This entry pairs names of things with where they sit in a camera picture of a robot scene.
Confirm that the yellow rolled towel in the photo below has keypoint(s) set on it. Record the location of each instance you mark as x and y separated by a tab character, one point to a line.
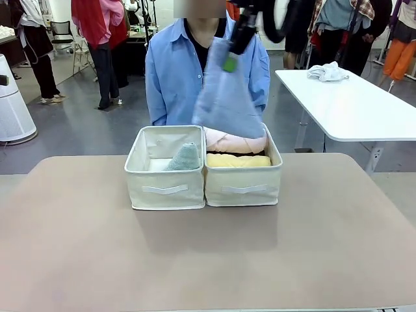
239	160

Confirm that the light blue cone towel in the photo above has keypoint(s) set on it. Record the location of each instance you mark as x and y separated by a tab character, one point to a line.
227	104

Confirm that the person in blue shirt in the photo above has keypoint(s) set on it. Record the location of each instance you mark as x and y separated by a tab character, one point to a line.
172	74

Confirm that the beige fabric storage box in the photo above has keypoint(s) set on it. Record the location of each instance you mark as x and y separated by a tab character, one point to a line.
164	187
242	188

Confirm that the crumpled white cloth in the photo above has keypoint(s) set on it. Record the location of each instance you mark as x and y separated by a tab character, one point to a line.
326	72

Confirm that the green cone folded towel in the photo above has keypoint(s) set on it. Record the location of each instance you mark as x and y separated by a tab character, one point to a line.
185	159

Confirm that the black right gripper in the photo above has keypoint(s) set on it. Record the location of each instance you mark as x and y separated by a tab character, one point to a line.
242	32

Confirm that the white table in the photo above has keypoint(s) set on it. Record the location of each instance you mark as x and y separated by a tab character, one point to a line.
351	107

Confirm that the person in red top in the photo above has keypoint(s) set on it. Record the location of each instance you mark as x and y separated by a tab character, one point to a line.
104	39

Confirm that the person in orange trousers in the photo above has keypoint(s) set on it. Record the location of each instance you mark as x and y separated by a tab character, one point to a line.
401	48

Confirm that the pink rolled towel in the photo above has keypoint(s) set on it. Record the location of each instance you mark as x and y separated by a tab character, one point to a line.
227	143

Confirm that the person in black trousers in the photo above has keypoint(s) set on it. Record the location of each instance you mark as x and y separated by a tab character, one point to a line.
39	52

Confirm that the person in dark clothes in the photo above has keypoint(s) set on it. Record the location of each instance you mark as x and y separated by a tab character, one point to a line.
344	29

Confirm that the black folding chair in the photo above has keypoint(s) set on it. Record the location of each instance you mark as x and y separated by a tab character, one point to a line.
61	35

